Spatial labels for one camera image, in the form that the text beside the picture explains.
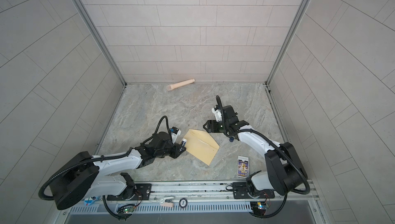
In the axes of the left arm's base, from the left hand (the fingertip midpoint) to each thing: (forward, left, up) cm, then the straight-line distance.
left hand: (188, 147), depth 83 cm
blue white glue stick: (+2, +2, +4) cm, 5 cm away
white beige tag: (-25, +9, +1) cm, 27 cm away
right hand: (+10, -10, +6) cm, 15 cm away
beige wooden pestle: (+44, +16, 0) cm, 47 cm away
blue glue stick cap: (+5, -24, -1) cm, 25 cm away
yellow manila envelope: (+3, -7, -3) cm, 8 cm away
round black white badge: (-24, +1, -2) cm, 25 cm away
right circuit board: (-26, -34, -2) cm, 42 cm away
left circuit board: (-27, +25, +1) cm, 36 cm away
